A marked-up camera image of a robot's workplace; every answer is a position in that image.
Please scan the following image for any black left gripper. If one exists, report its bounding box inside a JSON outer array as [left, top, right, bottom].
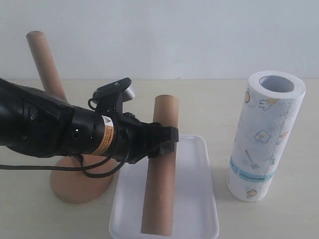
[[98, 113, 179, 164]]

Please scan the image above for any brown cardboard tube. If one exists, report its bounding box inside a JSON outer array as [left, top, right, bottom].
[[141, 95, 179, 237]]

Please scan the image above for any printed white paper towel roll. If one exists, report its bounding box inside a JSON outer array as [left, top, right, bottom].
[[227, 71, 306, 202]]

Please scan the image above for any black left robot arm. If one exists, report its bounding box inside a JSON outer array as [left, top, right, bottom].
[[0, 78, 179, 164]]

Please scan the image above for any wooden paper towel holder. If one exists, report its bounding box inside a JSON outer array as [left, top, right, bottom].
[[26, 30, 114, 204]]

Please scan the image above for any white rectangular plastic tray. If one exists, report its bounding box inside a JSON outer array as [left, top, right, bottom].
[[109, 134, 219, 239]]

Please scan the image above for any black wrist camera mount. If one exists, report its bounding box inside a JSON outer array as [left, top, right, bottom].
[[88, 78, 135, 116]]

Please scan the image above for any black left camera cable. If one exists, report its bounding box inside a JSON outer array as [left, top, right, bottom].
[[0, 153, 125, 179]]

